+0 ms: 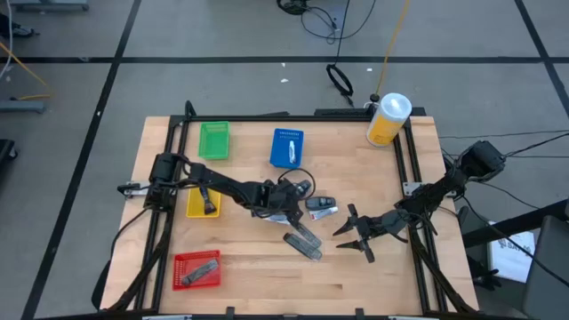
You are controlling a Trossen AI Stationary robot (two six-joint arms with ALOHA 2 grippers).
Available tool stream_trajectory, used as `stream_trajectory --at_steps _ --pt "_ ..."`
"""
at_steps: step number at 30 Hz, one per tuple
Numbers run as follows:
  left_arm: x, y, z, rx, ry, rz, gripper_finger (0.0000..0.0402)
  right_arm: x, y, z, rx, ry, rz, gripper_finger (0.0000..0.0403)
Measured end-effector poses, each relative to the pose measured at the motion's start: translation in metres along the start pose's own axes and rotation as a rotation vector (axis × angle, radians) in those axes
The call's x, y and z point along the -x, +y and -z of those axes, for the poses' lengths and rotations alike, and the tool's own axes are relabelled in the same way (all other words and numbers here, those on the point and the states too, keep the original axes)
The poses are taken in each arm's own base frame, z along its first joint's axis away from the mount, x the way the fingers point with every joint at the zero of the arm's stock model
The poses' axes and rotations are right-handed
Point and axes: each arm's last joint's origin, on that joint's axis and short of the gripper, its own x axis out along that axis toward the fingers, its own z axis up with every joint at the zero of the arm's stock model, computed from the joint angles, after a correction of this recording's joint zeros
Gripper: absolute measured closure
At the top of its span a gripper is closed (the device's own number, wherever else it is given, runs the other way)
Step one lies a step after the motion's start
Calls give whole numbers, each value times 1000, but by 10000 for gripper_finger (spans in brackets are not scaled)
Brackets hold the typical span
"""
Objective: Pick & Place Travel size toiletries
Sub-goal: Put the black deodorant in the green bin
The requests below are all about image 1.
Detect loose black floor cable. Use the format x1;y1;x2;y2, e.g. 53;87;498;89
276;0;379;45

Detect red plastic basket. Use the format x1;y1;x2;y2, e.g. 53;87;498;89
172;249;222;292

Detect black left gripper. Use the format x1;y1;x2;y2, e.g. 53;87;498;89
251;178;308;229

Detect black plastic comb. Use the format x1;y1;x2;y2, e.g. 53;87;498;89
283;232;324;261

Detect hanging yellow cable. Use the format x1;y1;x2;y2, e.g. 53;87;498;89
375;0;411;97

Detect yellow plastic basket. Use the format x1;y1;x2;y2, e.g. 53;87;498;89
185;186;222;219

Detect black left camera cable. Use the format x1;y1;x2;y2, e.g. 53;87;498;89
277;167;317;201

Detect green plastic basket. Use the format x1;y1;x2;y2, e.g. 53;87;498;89
197;121;231;161

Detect white printed bag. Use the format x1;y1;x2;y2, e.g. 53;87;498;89
487;220;537;284

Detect black aluminium table frame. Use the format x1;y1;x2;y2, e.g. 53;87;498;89
91;100;481;319

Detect black desk bar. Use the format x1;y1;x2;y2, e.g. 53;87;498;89
461;199;569;248

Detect hanging black cable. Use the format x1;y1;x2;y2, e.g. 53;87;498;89
335;0;352;68

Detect yellow floor cable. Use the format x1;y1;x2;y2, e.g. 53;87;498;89
0;42;52;101

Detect white toothpaste tube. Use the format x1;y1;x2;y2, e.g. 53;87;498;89
261;213;293;225
309;206;340;222

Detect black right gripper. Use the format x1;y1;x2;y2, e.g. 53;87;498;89
332;203;409;263

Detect blue plastic basket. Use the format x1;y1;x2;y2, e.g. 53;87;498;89
268;127;305;170

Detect coiled black floor cable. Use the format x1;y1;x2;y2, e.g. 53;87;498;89
325;63;356;108

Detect white yellow-label wipes canister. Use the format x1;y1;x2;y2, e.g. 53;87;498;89
365;92;413;148

